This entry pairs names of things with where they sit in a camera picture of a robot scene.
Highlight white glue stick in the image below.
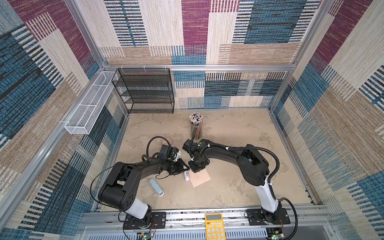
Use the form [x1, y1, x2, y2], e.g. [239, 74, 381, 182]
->
[184, 171, 190, 181]

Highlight pink paper envelope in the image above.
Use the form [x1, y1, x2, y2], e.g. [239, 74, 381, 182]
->
[189, 169, 211, 188]

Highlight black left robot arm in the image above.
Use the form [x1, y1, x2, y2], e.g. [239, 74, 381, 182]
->
[91, 136, 190, 230]

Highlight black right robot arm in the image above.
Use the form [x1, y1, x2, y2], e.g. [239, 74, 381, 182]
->
[183, 139, 298, 240]

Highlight clear tape roll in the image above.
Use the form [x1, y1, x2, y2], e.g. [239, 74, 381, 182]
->
[160, 137, 174, 146]

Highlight pencil holder cup with pencils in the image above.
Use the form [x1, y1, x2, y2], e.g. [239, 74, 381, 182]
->
[190, 112, 203, 140]

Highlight yellow calculator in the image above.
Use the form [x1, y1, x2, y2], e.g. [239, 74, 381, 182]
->
[205, 213, 226, 240]

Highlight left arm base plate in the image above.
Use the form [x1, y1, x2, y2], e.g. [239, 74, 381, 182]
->
[123, 212, 167, 230]

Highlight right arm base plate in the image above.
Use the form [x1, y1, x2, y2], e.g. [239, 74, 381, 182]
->
[245, 208, 291, 226]

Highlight black wire mesh shelf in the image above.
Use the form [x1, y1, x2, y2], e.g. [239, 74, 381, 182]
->
[112, 68, 175, 114]

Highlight white wire mesh basket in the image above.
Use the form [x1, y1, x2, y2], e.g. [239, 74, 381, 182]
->
[65, 71, 115, 135]

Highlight aluminium front rail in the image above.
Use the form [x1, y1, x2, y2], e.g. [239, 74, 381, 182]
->
[75, 205, 342, 240]

